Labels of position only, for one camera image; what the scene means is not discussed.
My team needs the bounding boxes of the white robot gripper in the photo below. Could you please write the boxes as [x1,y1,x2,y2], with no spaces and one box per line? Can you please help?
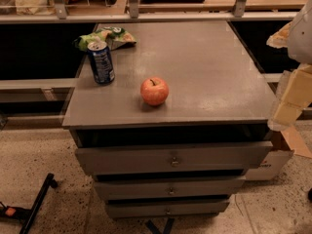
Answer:
[266,0,312,132]

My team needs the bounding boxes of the red apple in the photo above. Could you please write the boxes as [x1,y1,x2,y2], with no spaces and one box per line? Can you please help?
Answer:
[140,77,169,106]

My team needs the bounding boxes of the white cardboard box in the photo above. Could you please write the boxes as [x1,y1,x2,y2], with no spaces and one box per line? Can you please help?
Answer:
[246,127,312,181]

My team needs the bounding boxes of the top grey drawer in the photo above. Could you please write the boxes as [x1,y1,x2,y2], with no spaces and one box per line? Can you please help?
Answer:
[76,141,273,176]

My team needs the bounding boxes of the grey drawer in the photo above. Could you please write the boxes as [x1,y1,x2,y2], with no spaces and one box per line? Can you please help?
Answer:
[105,199,229,218]
[76,141,273,176]
[95,176,245,201]

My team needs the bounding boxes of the middle grey drawer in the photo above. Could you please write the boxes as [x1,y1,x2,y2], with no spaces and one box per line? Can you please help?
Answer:
[95,176,245,201]

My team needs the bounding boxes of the grey drawer cabinet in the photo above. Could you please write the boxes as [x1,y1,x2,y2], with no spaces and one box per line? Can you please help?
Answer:
[63,21,274,206]

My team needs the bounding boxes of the green chip bag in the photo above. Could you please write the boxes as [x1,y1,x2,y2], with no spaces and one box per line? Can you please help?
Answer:
[73,26,137,52]

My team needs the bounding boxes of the blue soda can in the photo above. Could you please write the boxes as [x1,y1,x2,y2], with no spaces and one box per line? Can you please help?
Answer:
[87,41,115,85]

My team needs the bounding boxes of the bottom grey drawer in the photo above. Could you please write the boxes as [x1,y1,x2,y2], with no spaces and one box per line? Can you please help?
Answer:
[105,199,229,218]

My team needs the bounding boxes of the black stand leg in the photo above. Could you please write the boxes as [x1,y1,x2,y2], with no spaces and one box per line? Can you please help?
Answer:
[0,173,58,234]

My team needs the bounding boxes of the blue strap under cabinet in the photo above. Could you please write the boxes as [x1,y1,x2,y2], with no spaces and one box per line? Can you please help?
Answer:
[144,217,176,234]

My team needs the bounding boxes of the metal shelf frame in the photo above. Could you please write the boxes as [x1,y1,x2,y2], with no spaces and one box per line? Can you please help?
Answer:
[0,0,310,24]

